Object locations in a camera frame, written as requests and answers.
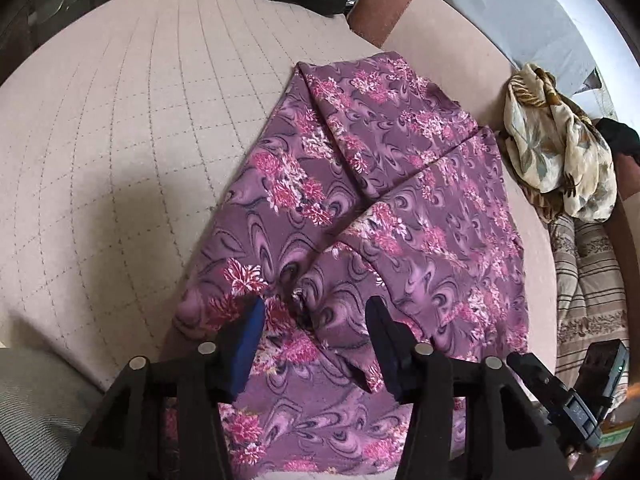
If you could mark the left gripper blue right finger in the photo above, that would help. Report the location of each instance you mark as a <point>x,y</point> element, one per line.
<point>393,344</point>

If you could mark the beige floral blanket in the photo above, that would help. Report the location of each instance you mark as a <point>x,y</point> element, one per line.
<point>563,163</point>

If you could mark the grey pillow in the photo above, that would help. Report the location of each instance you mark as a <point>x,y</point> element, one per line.
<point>535,31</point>

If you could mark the pink bolster cushion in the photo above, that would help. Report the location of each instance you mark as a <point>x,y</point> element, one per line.
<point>440,44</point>

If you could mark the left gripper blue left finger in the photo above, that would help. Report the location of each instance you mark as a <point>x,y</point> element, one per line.
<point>237,344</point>

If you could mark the purple floral shirt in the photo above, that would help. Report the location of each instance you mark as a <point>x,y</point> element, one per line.
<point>367,180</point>

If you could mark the striped brown pillow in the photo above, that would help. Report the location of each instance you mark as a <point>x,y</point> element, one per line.
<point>590,292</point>

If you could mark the black garment on headboard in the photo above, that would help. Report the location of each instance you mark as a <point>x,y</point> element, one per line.
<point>621,139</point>

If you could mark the pink quilted mattress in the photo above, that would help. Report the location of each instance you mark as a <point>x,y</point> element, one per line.
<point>118,138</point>

